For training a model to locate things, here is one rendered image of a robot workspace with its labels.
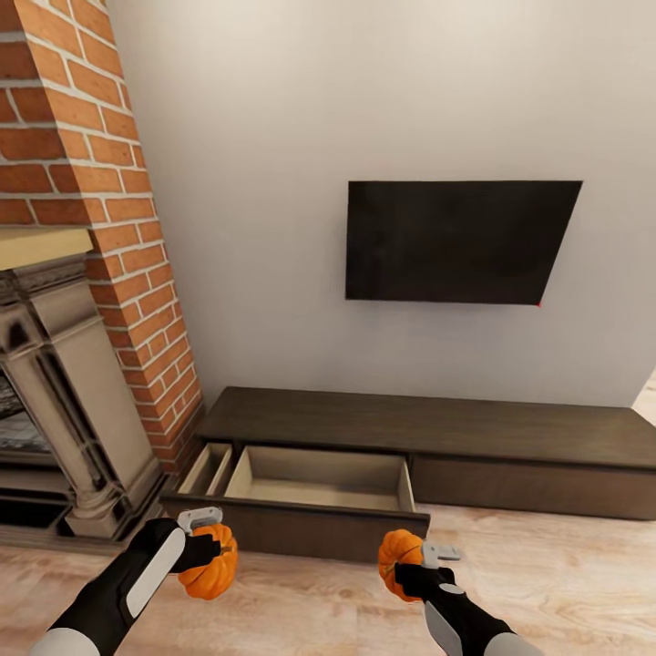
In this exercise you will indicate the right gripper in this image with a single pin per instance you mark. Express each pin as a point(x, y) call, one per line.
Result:
point(414, 577)

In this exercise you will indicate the wood fireplace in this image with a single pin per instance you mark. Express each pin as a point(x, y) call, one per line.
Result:
point(77, 471)

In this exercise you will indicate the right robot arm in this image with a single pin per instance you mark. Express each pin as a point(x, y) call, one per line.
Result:
point(457, 624)

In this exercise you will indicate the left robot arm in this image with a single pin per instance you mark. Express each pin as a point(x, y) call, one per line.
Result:
point(107, 607)

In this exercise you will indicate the cabinet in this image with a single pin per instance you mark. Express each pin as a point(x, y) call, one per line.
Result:
point(327, 475)

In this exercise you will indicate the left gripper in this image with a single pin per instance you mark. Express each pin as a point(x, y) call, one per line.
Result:
point(199, 552)

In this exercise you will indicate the pumpkin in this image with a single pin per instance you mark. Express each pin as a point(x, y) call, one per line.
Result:
point(208, 582)
point(403, 547)

